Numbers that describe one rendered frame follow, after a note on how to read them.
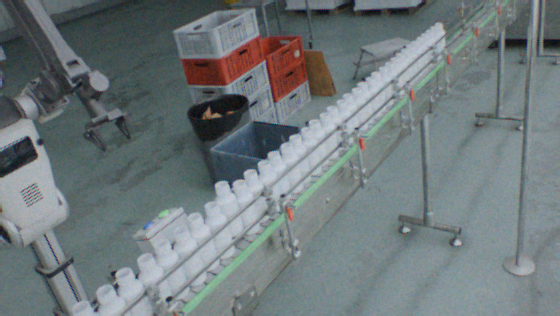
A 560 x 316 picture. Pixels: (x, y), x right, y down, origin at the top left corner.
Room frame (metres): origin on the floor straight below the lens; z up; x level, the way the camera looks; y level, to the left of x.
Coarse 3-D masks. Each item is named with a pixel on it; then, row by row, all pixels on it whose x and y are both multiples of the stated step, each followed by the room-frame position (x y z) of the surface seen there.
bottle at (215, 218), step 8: (208, 208) 1.15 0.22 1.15; (216, 208) 1.13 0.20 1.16; (208, 216) 1.13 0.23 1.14; (216, 216) 1.13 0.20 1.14; (224, 216) 1.14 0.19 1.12; (208, 224) 1.12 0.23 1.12; (216, 224) 1.11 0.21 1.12; (224, 232) 1.12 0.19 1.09; (216, 240) 1.11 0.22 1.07; (224, 240) 1.12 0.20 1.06; (232, 240) 1.14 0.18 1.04; (216, 248) 1.12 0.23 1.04; (232, 248) 1.13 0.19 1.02; (224, 256) 1.11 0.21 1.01
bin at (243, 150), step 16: (256, 128) 2.18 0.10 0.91; (272, 128) 2.12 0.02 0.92; (288, 128) 2.06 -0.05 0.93; (224, 144) 2.03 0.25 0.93; (240, 144) 2.10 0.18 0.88; (256, 144) 2.18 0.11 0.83; (272, 144) 2.13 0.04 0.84; (224, 160) 1.91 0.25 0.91; (240, 160) 1.85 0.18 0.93; (256, 160) 1.79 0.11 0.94; (224, 176) 1.93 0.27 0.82; (240, 176) 1.87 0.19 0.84
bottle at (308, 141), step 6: (306, 132) 1.49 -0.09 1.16; (312, 132) 1.50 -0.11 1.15; (306, 138) 1.49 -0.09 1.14; (312, 138) 1.49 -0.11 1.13; (306, 144) 1.48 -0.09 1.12; (312, 144) 1.48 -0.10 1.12; (318, 150) 1.50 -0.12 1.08; (312, 156) 1.47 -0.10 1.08; (318, 156) 1.49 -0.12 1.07; (312, 162) 1.47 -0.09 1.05; (318, 168) 1.48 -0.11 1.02; (312, 174) 1.47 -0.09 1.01
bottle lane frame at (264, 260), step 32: (512, 0) 3.42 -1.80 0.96; (480, 32) 2.83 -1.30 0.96; (448, 64) 2.41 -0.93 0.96; (416, 96) 2.08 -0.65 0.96; (384, 128) 1.82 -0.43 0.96; (384, 160) 1.79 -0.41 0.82; (320, 192) 1.43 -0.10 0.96; (352, 192) 1.59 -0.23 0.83; (320, 224) 1.41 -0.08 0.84; (256, 256) 1.16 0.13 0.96; (288, 256) 1.26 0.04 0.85; (224, 288) 1.05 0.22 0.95; (256, 288) 1.14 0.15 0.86
